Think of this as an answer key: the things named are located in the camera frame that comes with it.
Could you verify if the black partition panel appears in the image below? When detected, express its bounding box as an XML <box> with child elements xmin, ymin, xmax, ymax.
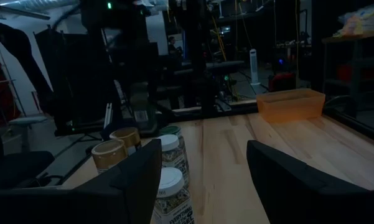
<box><xmin>34</xmin><ymin>26</ymin><xmax>113</xmax><ymax>131</ymax></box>

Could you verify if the yellow hanging cable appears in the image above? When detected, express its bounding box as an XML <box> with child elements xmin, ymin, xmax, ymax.
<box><xmin>210</xmin><ymin>15</ymin><xmax>228</xmax><ymax>62</ymax></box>

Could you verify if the white-lid seasoning jar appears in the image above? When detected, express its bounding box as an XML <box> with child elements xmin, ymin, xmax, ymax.
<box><xmin>157</xmin><ymin>134</ymin><xmax>190</xmax><ymax>187</ymax></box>
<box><xmin>152</xmin><ymin>167</ymin><xmax>195</xmax><ymax>224</ymax></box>

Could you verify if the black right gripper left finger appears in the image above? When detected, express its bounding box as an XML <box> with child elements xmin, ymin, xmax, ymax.
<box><xmin>0</xmin><ymin>139</ymin><xmax>162</xmax><ymax>224</ymax></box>

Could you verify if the white tower fan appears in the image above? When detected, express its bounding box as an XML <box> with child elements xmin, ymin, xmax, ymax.
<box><xmin>249</xmin><ymin>48</ymin><xmax>262</xmax><ymax>86</ymax></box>

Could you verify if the orange translucent plastic bin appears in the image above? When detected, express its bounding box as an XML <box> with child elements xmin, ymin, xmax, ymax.
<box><xmin>256</xmin><ymin>88</ymin><xmax>326</xmax><ymax>123</ymax></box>

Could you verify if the grey padded stool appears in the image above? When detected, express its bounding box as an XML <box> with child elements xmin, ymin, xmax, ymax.
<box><xmin>7</xmin><ymin>115</ymin><xmax>48</xmax><ymax>152</ymax></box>

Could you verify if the black office chair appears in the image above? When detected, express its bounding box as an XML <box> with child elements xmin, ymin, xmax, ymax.
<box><xmin>0</xmin><ymin>123</ymin><xmax>56</xmax><ymax>189</ymax></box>

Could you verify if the red tool box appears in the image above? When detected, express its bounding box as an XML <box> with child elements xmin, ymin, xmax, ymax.
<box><xmin>268</xmin><ymin>72</ymin><xmax>297</xmax><ymax>93</ymax></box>

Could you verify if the gold-lid spice jar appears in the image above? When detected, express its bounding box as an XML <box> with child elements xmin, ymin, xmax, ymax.
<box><xmin>109</xmin><ymin>126</ymin><xmax>142</xmax><ymax>156</ymax></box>
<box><xmin>91</xmin><ymin>139</ymin><xmax>129</xmax><ymax>174</ymax></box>

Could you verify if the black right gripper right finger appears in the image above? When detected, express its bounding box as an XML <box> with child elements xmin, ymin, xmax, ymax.
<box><xmin>246</xmin><ymin>139</ymin><xmax>374</xmax><ymax>224</ymax></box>

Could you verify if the yellow white plastic bag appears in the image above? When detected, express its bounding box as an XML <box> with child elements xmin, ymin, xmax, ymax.
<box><xmin>333</xmin><ymin>2</ymin><xmax>374</xmax><ymax>38</ymax></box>

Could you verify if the person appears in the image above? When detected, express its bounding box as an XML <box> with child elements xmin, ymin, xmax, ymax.
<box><xmin>167</xmin><ymin>35</ymin><xmax>179</xmax><ymax>56</ymax></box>

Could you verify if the wooden shelf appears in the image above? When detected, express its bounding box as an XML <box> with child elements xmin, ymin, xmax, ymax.
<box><xmin>321</xmin><ymin>30</ymin><xmax>374</xmax><ymax>94</ymax></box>

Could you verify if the green-lid spice jar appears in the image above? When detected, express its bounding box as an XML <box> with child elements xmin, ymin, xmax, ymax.
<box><xmin>159</xmin><ymin>125</ymin><xmax>186</xmax><ymax>150</ymax></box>

